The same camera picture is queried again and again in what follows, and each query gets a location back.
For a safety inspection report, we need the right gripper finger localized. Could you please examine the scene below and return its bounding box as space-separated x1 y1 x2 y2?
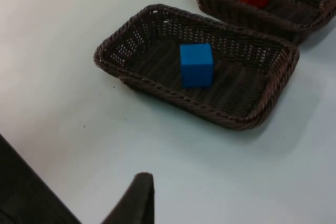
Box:
100 172 156 224

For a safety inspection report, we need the dark brown wicker basket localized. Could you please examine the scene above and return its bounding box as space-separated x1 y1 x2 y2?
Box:
93 4 300 131
183 0 336 44

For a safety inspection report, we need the blue cube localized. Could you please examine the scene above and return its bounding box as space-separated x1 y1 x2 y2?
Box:
180 42 214 89

